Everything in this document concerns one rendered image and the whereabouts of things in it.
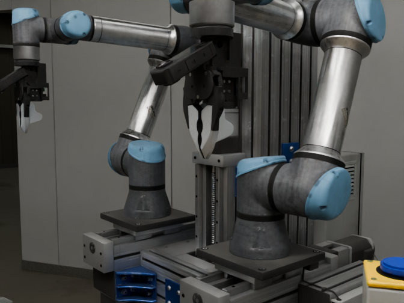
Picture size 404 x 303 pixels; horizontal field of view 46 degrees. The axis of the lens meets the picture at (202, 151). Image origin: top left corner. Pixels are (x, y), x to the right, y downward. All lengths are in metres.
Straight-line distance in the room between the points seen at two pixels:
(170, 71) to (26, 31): 0.85
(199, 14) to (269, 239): 0.56
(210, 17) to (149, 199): 0.83
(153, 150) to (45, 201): 2.65
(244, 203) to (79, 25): 0.68
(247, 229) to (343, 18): 0.53
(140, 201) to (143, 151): 0.15
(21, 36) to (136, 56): 2.09
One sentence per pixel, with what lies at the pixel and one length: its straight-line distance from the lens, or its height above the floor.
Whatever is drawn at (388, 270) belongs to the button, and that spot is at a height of 1.23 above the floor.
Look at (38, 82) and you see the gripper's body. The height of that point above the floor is 1.46.
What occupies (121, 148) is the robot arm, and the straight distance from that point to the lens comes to 1.61.
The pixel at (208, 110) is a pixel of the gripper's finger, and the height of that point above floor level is 1.38.
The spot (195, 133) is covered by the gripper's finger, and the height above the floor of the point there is 1.35.
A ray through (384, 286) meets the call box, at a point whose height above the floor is 1.22.
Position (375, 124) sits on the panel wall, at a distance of 3.13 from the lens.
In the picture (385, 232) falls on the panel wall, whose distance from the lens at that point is 3.23.
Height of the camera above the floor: 1.40
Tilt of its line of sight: 6 degrees down
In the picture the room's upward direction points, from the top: straight up
